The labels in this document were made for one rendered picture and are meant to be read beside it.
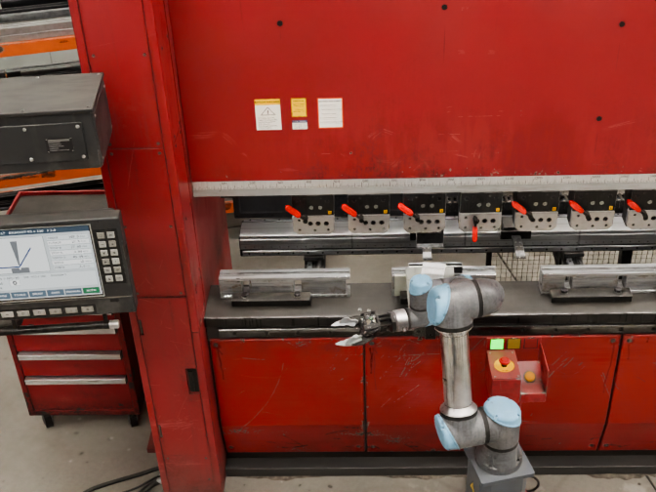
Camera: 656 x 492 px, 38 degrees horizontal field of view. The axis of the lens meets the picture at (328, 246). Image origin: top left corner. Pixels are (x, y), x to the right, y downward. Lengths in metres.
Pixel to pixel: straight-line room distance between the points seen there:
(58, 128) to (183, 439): 1.59
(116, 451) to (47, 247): 1.63
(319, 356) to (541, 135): 1.19
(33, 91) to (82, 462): 2.01
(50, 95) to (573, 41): 1.62
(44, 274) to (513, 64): 1.63
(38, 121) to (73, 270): 0.50
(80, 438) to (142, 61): 2.07
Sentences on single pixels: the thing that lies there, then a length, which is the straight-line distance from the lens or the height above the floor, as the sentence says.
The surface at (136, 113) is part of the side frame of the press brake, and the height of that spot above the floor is 1.78.
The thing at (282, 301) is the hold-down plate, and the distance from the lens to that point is 3.61.
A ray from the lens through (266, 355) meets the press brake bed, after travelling 3.70.
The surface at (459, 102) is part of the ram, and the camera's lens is 3.23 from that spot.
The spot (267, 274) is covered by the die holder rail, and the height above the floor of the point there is 0.97.
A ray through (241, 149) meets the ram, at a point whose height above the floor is 1.53.
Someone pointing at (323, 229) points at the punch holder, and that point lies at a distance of 3.46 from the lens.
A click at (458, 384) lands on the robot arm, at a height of 1.12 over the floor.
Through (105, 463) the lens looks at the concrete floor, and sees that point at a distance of 4.37.
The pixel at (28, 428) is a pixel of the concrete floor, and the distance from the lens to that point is 4.64.
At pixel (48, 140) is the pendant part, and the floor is 1.86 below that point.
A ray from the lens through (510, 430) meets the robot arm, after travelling 3.04.
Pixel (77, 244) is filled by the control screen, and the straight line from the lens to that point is 2.96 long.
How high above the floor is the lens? 3.09
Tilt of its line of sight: 34 degrees down
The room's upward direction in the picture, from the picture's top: 2 degrees counter-clockwise
